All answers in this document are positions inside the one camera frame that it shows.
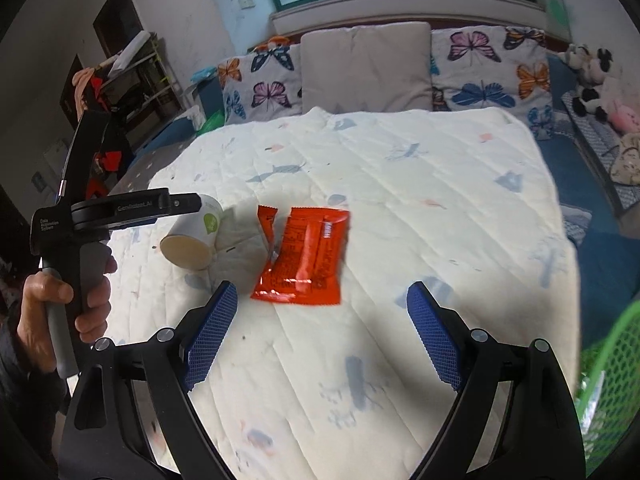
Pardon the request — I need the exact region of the green paper decoration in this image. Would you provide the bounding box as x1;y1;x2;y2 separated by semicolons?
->
542;0;573;43

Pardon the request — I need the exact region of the white paper cup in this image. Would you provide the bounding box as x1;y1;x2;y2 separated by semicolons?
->
160;195;223;272

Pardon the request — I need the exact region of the metal shelf rack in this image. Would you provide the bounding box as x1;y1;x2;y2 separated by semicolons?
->
95;35;188;153

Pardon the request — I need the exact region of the person's left forearm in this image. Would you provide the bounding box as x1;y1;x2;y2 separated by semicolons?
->
0;320;71;413

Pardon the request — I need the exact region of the red black garment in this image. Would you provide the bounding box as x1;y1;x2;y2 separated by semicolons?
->
72;67;133;198

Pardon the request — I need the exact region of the beige patterned plush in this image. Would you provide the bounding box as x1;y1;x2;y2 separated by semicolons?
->
612;132;640;186

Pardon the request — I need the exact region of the green mesh basket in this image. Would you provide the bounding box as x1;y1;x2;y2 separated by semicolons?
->
575;300;640;461

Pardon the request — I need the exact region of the large butterfly print pillow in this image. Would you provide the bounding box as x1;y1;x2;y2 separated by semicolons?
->
430;25;556;141

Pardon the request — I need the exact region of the pink plush toy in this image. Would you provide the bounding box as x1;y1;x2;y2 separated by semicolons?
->
607;97;640;133

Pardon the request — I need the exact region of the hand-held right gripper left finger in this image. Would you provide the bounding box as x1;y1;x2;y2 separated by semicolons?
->
60;280;240;480

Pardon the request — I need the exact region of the orange snack packet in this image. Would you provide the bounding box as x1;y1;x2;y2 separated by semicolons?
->
250;206;351;307

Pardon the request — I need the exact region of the small butterfly print pillow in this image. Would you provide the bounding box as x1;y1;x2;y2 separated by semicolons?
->
217;42;306;123

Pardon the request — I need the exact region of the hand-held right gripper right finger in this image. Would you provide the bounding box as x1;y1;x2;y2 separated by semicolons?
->
406;281;587;480

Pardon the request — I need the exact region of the white quilted blanket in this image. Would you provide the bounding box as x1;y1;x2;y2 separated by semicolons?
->
102;107;581;480

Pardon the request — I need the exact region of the person's left hand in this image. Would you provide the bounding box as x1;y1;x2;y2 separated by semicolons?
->
17;257;118;346

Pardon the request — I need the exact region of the black white cow plush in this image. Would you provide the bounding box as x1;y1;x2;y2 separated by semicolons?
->
557;44;615;86
571;85;611;121

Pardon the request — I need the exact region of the green plastic bag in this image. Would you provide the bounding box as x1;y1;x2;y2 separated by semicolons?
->
195;110;226;133

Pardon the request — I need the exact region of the beige cushion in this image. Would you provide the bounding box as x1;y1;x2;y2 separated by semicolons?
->
300;21;433;113

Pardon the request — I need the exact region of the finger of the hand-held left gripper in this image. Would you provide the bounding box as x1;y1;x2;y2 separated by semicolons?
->
167;192;203;217

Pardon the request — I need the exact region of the small orange wrapper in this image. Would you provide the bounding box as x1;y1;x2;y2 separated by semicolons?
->
256;204;279;263

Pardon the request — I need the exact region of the white flat panel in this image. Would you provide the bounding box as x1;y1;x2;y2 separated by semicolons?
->
107;30;151;78

